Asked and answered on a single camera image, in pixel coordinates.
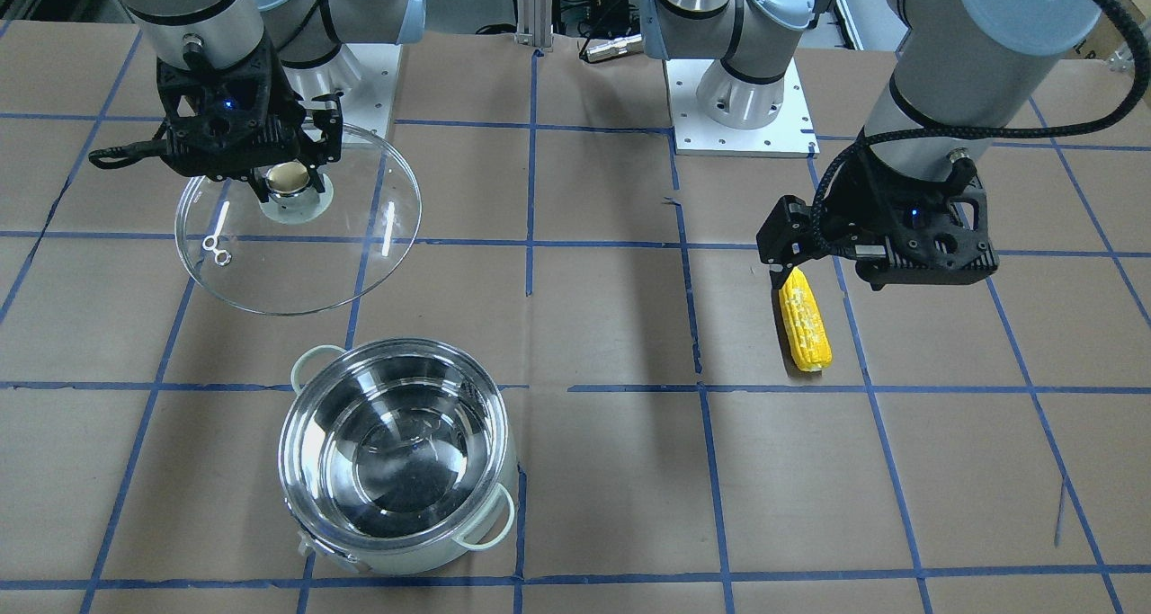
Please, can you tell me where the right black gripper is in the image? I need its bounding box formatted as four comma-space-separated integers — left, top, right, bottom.
229, 93, 343, 192

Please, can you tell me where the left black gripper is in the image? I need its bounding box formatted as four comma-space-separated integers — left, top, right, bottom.
756, 160, 909, 291

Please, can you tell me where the yellow corn cob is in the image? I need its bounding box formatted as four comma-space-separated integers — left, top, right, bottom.
777, 270, 834, 373

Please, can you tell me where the glass pot lid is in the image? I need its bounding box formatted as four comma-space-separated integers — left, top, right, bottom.
175, 126, 424, 316

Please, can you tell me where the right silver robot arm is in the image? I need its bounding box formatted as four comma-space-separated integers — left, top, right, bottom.
89, 0, 426, 203

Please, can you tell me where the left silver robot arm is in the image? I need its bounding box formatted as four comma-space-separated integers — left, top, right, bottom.
638, 0, 1148, 290

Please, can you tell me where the pale green steel pot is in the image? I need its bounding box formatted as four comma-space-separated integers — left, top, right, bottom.
277, 338, 518, 576

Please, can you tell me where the black power adapter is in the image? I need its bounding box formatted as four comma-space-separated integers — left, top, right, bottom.
584, 0, 637, 38

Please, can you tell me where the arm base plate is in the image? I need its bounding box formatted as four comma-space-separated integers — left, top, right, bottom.
665, 58, 820, 158
291, 44, 404, 138

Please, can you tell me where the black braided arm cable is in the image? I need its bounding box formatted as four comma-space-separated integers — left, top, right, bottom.
809, 0, 1151, 255

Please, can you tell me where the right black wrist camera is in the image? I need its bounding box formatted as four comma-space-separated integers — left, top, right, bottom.
89, 41, 294, 179

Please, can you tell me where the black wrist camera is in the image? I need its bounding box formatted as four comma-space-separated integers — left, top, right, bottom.
855, 147, 1000, 290
89, 41, 294, 179

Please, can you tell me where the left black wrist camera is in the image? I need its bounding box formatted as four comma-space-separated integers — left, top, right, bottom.
855, 147, 1000, 290

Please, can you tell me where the aluminium frame post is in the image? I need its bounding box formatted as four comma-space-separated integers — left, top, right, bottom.
513, 0, 558, 54

